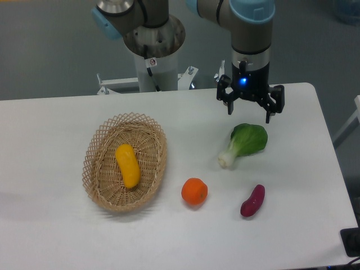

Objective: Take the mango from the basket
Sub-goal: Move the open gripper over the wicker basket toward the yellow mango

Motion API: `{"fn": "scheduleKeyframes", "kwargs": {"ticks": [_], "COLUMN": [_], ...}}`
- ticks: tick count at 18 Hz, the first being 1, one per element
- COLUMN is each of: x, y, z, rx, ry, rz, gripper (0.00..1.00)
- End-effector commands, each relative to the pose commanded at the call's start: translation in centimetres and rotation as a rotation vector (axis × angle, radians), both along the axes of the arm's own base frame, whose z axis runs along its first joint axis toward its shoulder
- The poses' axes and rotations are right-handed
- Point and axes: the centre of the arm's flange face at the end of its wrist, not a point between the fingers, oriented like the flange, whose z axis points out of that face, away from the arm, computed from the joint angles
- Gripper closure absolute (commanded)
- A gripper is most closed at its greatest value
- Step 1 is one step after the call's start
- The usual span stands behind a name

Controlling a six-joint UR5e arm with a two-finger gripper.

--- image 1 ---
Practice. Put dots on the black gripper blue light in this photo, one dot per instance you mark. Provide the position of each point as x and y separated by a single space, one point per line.
250 82

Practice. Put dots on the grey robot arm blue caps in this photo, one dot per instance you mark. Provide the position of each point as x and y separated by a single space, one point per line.
249 22

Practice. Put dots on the yellow mango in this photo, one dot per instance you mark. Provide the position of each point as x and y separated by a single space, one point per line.
128 165

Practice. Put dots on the woven wicker oval basket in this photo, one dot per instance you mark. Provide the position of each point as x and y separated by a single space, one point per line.
102 178

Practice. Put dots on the green bok choy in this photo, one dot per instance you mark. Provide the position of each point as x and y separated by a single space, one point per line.
246 139

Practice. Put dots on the orange fruit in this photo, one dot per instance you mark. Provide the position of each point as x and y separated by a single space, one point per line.
194 191

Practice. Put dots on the purple sweet potato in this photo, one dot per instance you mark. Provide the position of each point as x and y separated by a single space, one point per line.
250 206

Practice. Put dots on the black device at table edge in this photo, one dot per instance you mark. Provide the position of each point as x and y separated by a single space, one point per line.
350 239

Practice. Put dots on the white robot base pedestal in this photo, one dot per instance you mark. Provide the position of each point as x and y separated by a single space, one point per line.
155 52

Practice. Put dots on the white frame at right edge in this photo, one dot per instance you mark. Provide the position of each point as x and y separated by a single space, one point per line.
348 127

